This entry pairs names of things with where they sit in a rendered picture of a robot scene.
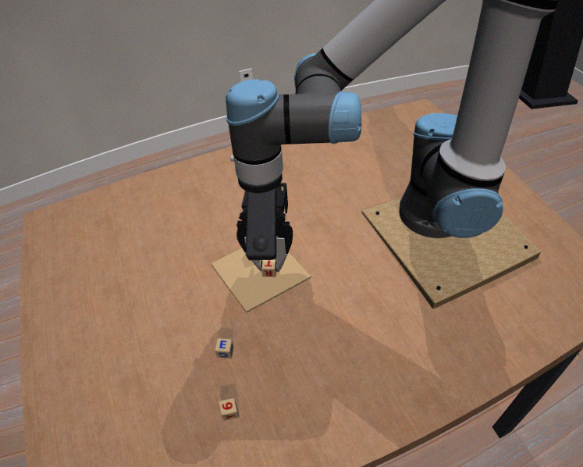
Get tan square mat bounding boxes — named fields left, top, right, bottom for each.
left=212, top=248, right=311, bottom=312

